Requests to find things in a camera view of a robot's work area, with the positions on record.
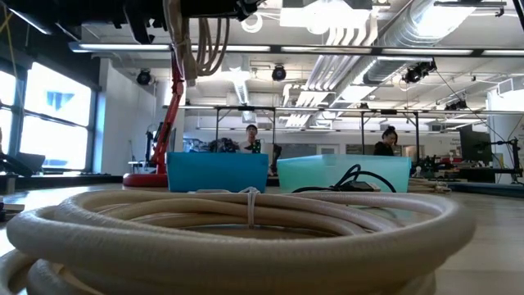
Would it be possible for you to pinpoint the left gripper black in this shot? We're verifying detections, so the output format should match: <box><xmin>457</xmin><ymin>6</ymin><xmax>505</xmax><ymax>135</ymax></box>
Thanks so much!
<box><xmin>122</xmin><ymin>0</ymin><xmax>263</xmax><ymax>45</ymax></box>

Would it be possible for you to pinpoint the white USB cable coil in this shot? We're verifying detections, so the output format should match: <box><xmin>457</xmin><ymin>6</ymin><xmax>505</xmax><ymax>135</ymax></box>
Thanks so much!
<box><xmin>162</xmin><ymin>0</ymin><xmax>231</xmax><ymax>88</ymax></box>
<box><xmin>0</xmin><ymin>187</ymin><xmax>477</xmax><ymax>295</ymax></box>

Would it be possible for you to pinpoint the teal plastic bin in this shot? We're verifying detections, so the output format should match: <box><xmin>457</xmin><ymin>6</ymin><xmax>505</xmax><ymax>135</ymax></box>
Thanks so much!
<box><xmin>277</xmin><ymin>154</ymin><xmax>412</xmax><ymax>194</ymax></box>

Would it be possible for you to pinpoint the black USB cable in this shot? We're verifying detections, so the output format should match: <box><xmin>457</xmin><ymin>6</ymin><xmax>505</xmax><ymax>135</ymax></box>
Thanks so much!
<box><xmin>291</xmin><ymin>163</ymin><xmax>397</xmax><ymax>194</ymax></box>

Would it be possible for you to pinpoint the red desk lamp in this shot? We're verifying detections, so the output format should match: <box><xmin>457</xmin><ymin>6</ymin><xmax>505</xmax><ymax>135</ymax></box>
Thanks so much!
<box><xmin>122</xmin><ymin>52</ymin><xmax>186</xmax><ymax>188</ymax></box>

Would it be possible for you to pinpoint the black beam with light strips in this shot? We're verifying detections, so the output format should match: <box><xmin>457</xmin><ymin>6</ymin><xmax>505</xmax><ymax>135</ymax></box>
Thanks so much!
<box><xmin>69</xmin><ymin>40</ymin><xmax>524</xmax><ymax>58</ymax></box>

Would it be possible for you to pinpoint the large window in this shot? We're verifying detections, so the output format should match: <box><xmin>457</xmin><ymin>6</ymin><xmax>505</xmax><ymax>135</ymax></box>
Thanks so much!
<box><xmin>0</xmin><ymin>61</ymin><xmax>99</xmax><ymax>173</ymax></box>

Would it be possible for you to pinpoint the person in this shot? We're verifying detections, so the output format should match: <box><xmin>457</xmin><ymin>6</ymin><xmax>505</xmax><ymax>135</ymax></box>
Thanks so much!
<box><xmin>237</xmin><ymin>124</ymin><xmax>263</xmax><ymax>155</ymax></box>
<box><xmin>373</xmin><ymin>125</ymin><xmax>399</xmax><ymax>157</ymax></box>

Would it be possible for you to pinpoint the blue plastic bin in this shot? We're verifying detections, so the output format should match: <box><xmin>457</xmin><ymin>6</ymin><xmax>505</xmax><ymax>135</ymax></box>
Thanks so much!
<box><xmin>166</xmin><ymin>152</ymin><xmax>270</xmax><ymax>193</ymax></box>

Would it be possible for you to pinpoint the dark office chair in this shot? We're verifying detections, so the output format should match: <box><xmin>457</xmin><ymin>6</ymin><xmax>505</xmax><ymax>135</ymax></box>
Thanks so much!
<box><xmin>0</xmin><ymin>152</ymin><xmax>46</xmax><ymax>178</ymax></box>

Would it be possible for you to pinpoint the black computer monitor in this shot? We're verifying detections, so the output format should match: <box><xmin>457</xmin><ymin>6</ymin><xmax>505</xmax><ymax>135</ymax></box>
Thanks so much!
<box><xmin>458</xmin><ymin>125</ymin><xmax>494</xmax><ymax>166</ymax></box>

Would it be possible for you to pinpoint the black equipment stand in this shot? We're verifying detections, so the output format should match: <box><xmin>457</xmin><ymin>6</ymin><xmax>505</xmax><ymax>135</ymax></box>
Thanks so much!
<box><xmin>490</xmin><ymin>137</ymin><xmax>523</xmax><ymax>184</ymax></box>

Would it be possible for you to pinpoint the white hanging cable ring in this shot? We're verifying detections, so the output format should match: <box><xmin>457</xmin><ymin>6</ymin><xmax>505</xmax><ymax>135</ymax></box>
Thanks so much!
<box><xmin>240</xmin><ymin>11</ymin><xmax>264</xmax><ymax>34</ymax></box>

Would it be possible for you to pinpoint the black workstation frame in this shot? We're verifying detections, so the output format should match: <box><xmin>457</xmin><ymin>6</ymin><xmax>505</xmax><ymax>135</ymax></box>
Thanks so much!
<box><xmin>359</xmin><ymin>108</ymin><xmax>422</xmax><ymax>163</ymax></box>
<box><xmin>213</xmin><ymin>105</ymin><xmax>276</xmax><ymax>155</ymax></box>

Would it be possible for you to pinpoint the silver ventilation duct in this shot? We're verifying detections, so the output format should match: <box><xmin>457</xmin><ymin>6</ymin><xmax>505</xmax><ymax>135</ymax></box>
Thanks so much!
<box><xmin>362</xmin><ymin>0</ymin><xmax>480</xmax><ymax>85</ymax></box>

